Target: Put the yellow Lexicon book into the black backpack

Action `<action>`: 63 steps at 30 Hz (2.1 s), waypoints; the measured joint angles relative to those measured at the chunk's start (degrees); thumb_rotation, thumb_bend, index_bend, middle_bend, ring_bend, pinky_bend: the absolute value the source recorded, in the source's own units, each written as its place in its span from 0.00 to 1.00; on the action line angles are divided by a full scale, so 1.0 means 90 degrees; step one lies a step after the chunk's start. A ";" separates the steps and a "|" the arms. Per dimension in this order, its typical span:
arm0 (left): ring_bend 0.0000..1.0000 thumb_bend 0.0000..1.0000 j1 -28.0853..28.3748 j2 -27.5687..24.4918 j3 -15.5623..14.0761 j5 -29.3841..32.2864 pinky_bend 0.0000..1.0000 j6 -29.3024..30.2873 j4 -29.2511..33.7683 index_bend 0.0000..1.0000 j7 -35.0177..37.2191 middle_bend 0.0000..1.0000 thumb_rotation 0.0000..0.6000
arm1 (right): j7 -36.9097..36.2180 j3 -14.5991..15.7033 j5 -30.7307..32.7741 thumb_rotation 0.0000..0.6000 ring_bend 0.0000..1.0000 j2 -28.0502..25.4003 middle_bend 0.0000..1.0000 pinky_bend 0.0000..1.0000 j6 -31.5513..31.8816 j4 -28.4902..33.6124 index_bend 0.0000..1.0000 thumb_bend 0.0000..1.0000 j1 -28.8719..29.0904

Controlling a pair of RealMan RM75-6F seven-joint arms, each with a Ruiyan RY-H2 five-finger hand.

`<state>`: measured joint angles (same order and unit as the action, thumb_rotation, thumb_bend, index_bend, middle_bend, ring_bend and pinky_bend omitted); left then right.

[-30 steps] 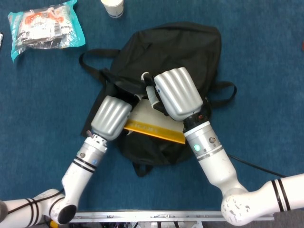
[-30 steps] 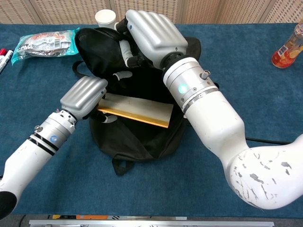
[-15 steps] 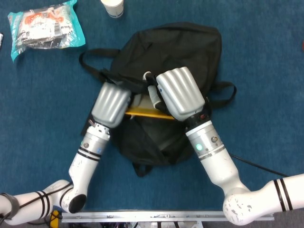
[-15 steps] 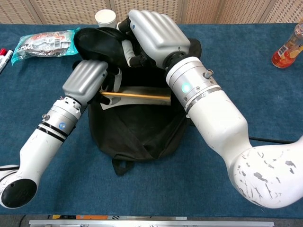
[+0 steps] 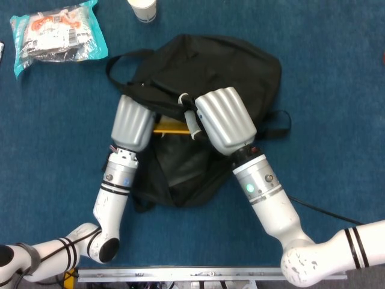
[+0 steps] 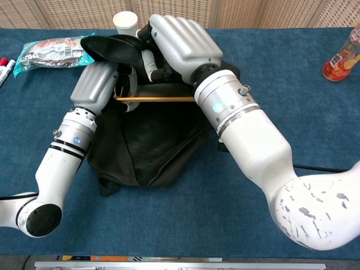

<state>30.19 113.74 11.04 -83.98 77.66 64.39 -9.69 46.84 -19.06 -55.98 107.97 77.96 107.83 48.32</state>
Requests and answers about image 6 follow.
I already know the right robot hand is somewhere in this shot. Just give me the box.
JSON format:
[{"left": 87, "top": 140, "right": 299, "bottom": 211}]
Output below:
[{"left": 135, "top": 13, "right": 223, "bottom": 85}]

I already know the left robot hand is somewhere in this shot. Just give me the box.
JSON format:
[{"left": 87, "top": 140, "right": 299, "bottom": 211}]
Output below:
[{"left": 69, "top": 61, "right": 141, "bottom": 116}]

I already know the yellow white envelope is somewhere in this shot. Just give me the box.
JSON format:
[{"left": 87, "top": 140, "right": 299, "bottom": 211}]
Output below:
[{"left": 115, "top": 96, "right": 195, "bottom": 103}]

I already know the black fabric backpack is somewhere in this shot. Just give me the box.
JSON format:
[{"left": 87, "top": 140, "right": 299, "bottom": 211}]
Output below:
[{"left": 80, "top": 35, "right": 241, "bottom": 197}]

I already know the teal snack package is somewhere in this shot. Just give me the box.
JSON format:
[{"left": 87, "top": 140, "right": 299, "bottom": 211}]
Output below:
[{"left": 13, "top": 35, "right": 95, "bottom": 79}]

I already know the white paper cup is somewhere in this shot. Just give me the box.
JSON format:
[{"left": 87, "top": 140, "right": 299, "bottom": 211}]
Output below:
[{"left": 112, "top": 11, "right": 139, "bottom": 36}]

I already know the beige wicker folding screen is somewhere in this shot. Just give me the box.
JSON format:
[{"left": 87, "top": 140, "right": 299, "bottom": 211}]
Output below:
[{"left": 0, "top": 0, "right": 360, "bottom": 29}]

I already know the black cap white marker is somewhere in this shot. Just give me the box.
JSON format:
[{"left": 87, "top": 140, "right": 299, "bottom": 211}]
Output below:
[{"left": 0, "top": 58, "right": 16, "bottom": 88}]

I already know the blue carpet table cover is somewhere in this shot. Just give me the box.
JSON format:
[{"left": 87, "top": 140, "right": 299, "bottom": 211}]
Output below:
[{"left": 0, "top": 27, "right": 360, "bottom": 260}]

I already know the orange drink bottle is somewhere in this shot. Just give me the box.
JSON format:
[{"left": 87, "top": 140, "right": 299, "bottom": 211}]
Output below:
[{"left": 322, "top": 21, "right": 360, "bottom": 82}]

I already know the orange grey label strip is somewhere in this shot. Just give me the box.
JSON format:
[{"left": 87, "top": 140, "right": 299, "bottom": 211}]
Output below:
[{"left": 57, "top": 255, "right": 223, "bottom": 263}]

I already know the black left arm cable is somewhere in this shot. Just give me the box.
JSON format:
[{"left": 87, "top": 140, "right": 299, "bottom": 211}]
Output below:
[{"left": 0, "top": 192, "right": 38, "bottom": 201}]

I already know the aluminium profile rail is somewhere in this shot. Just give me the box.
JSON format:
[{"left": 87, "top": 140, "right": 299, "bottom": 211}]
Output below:
[{"left": 34, "top": 260, "right": 327, "bottom": 270}]

